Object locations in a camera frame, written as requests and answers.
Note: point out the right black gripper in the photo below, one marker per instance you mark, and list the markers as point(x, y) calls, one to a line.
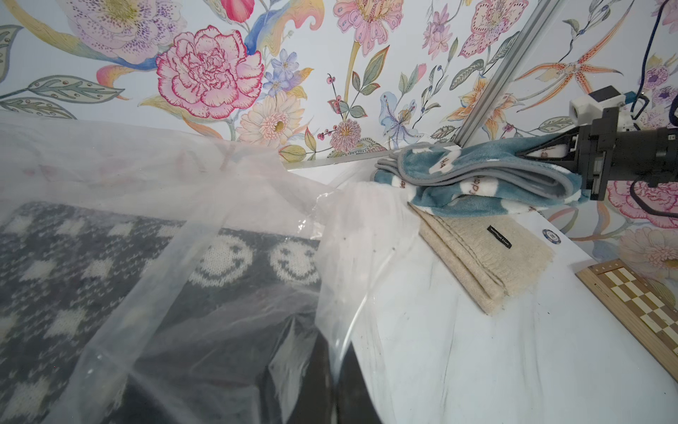
point(606, 154)

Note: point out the dark round table marker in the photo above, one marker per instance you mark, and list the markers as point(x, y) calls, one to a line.
point(551, 236)

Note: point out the wooden chessboard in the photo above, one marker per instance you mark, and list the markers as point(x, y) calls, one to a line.
point(639, 306)

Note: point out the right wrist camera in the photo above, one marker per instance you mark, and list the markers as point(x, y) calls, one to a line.
point(584, 110)

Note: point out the beige knitted blanket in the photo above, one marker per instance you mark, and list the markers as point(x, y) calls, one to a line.
point(493, 258)

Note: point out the right aluminium corner post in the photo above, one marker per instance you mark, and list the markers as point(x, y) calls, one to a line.
point(508, 67)

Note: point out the teal cloud pattern blanket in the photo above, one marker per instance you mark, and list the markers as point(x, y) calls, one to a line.
point(484, 180)

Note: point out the black smiley knitted blanket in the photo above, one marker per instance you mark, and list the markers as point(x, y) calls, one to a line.
point(238, 345)

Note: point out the clear plastic vacuum bag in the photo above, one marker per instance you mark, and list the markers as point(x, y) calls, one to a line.
point(362, 229)

